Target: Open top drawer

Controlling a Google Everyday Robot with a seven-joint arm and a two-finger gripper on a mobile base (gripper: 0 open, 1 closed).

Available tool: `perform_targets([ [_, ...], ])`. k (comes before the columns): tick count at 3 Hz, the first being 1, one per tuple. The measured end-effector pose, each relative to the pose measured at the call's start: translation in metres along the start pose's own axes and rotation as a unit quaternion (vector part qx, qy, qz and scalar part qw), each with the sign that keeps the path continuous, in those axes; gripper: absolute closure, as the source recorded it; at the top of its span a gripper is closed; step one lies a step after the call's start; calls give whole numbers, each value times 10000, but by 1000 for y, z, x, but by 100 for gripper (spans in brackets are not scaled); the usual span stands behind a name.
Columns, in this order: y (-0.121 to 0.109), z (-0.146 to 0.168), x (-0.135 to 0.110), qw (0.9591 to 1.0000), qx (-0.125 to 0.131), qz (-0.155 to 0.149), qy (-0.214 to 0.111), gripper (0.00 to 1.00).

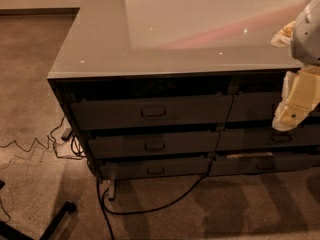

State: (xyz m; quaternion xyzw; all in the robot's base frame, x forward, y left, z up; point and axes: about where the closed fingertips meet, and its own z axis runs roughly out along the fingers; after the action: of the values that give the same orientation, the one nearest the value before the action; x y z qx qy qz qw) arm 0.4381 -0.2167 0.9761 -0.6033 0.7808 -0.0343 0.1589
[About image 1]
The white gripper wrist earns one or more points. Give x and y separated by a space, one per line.
307 37

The grey drawer cabinet counter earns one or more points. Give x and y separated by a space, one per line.
138 49

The black power adapter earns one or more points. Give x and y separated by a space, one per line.
66 134

